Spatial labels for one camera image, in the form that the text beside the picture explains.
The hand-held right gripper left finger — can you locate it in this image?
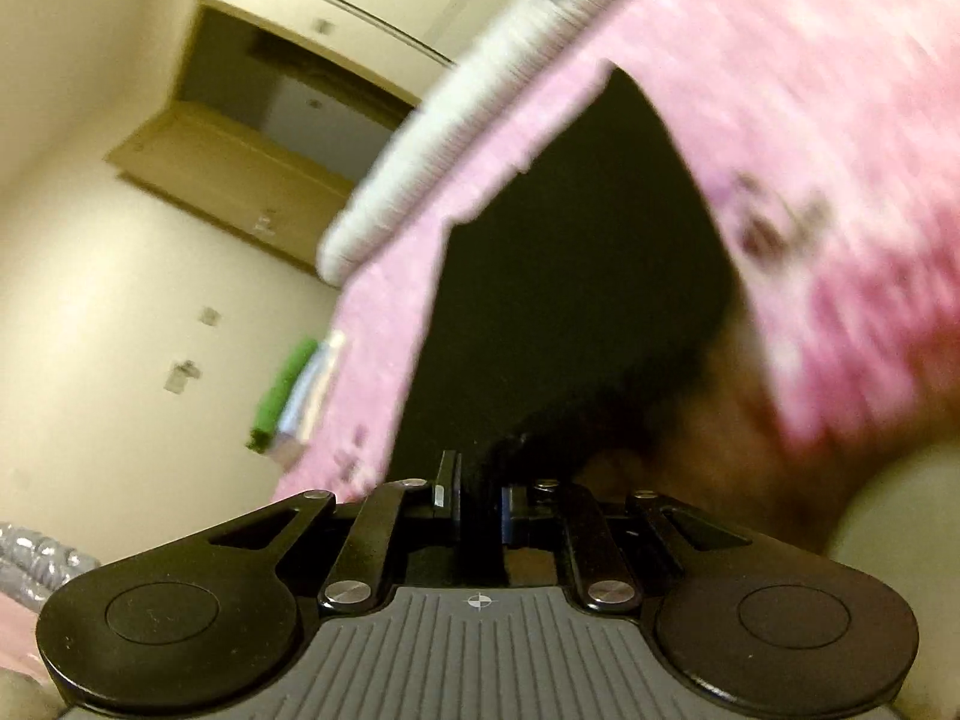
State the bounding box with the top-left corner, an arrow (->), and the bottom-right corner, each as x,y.
208,450 -> 462,611

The wooden door frame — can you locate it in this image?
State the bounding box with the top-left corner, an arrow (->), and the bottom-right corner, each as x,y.
172,0 -> 421,166

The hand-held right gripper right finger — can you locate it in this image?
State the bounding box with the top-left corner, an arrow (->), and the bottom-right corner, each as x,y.
501,478 -> 751,611

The pink floral blanket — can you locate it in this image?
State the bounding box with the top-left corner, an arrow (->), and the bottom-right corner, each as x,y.
268,0 -> 960,503

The wooden door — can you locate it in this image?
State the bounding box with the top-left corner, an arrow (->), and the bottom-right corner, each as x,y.
105,101 -> 357,278

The grey ribbed quilt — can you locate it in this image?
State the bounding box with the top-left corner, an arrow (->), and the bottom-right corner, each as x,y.
315,0 -> 676,286

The green folded cloth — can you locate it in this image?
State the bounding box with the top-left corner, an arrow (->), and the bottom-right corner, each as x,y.
251,337 -> 320,451

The black garment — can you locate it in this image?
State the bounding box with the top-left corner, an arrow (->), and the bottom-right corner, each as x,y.
388,64 -> 743,590

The light blue folded cloth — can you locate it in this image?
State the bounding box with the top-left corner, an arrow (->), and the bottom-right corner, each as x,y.
277,349 -> 335,440

